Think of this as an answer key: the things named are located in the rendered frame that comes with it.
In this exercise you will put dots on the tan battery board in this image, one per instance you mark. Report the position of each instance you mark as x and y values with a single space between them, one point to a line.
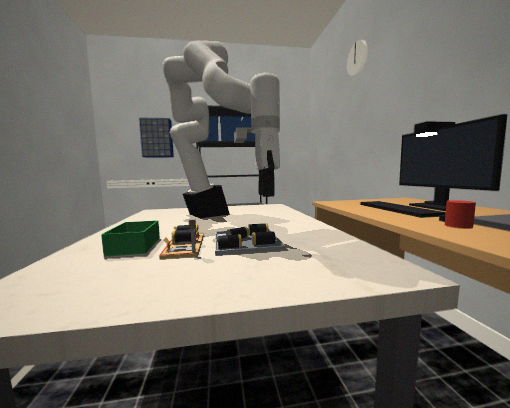
183 249

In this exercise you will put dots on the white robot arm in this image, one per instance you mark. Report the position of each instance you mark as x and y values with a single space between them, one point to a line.
260 98

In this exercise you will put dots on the black battery with gold end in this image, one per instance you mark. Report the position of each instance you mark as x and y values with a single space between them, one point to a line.
181 235
254 228
237 231
229 241
261 238
185 227

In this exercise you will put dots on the green open-top box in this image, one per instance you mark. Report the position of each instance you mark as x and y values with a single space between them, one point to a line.
130 238

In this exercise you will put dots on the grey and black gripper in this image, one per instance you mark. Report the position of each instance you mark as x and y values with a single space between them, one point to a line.
267 155

